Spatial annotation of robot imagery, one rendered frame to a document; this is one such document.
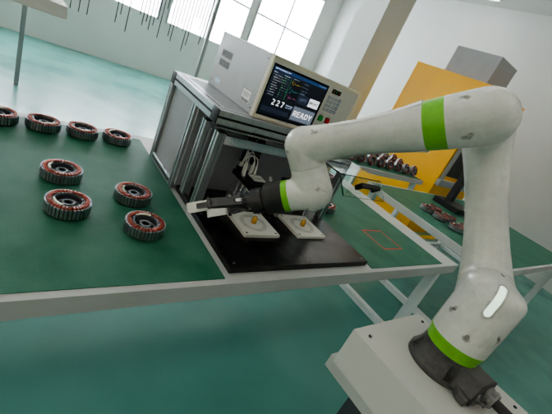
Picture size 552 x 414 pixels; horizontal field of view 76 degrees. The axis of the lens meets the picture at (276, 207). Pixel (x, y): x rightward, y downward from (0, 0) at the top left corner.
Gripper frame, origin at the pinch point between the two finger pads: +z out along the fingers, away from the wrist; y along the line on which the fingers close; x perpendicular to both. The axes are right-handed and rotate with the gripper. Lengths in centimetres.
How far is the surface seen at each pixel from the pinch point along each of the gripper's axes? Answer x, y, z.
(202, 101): -36.1, -3.1, -2.8
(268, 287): 25.7, -6.5, -16.3
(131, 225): 3.7, 15.5, 13.2
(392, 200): -14, -172, -72
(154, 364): 55, -42, 48
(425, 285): 42, -111, -76
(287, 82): -39, -10, -30
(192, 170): -16.8, -12.5, 7.6
